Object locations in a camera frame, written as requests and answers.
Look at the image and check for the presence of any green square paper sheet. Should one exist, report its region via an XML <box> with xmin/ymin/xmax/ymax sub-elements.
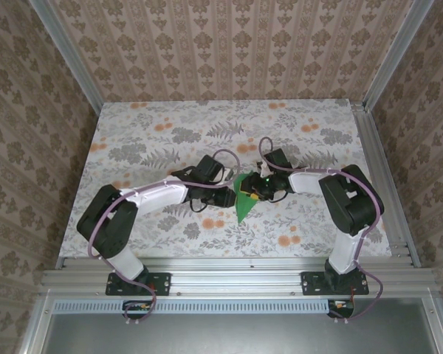
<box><xmin>232</xmin><ymin>170</ymin><xmax>264</xmax><ymax>225</ymax></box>

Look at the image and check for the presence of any grey metal sheet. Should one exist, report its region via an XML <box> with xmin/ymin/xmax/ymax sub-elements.
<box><xmin>40</xmin><ymin>313</ymin><xmax>440</xmax><ymax>354</ymax></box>

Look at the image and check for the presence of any floral patterned table mat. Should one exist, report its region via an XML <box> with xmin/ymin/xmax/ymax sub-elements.
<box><xmin>58</xmin><ymin>99</ymin><xmax>393</xmax><ymax>259</ymax></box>

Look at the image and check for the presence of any small black connector board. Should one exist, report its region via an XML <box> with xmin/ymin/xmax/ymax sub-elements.
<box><xmin>123</xmin><ymin>300</ymin><xmax>152</xmax><ymax>314</ymax></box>
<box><xmin>328</xmin><ymin>300</ymin><xmax>355</xmax><ymax>314</ymax></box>

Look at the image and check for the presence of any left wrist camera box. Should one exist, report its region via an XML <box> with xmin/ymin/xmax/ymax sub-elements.
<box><xmin>171</xmin><ymin>154</ymin><xmax>234</xmax><ymax>185</ymax></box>

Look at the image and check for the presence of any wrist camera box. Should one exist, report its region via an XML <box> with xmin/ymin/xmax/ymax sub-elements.
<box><xmin>171</xmin><ymin>154</ymin><xmax>234</xmax><ymax>185</ymax></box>
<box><xmin>256</xmin><ymin>147</ymin><xmax>292</xmax><ymax>177</ymax></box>

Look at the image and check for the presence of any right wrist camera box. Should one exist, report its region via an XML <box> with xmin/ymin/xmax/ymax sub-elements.
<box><xmin>256</xmin><ymin>147</ymin><xmax>292</xmax><ymax>177</ymax></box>

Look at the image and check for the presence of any wide aluminium frame rail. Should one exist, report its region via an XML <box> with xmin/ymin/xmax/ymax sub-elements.
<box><xmin>40</xmin><ymin>257</ymin><xmax>442</xmax><ymax>296</ymax></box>

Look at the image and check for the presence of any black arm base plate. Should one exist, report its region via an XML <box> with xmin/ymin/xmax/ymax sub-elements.
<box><xmin>106</xmin><ymin>271</ymin><xmax>171</xmax><ymax>296</ymax></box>
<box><xmin>301</xmin><ymin>271</ymin><xmax>370</xmax><ymax>296</ymax></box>

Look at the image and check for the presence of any grey slotted cable duct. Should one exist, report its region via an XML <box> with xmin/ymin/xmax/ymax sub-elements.
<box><xmin>53</xmin><ymin>298</ymin><xmax>355</xmax><ymax>316</ymax></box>

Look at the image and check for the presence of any aluminium table side rail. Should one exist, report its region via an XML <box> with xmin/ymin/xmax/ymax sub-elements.
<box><xmin>351</xmin><ymin>102</ymin><xmax>422</xmax><ymax>268</ymax></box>

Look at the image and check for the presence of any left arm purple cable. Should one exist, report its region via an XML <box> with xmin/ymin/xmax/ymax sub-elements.
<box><xmin>87</xmin><ymin>149</ymin><xmax>241</xmax><ymax>326</ymax></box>

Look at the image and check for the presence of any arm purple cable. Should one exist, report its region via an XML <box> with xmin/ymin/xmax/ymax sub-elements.
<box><xmin>258</xmin><ymin>136</ymin><xmax>384</xmax><ymax>322</ymax></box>
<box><xmin>87</xmin><ymin>149</ymin><xmax>241</xmax><ymax>326</ymax></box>

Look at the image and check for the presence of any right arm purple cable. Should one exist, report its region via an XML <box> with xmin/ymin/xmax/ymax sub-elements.
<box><xmin>258</xmin><ymin>136</ymin><xmax>384</xmax><ymax>322</ymax></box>

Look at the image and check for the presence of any aluminium frame post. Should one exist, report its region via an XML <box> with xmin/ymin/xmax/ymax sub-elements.
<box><xmin>32</xmin><ymin>0</ymin><xmax>105</xmax><ymax>115</ymax></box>
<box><xmin>362</xmin><ymin>0</ymin><xmax>436</xmax><ymax>111</ymax></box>

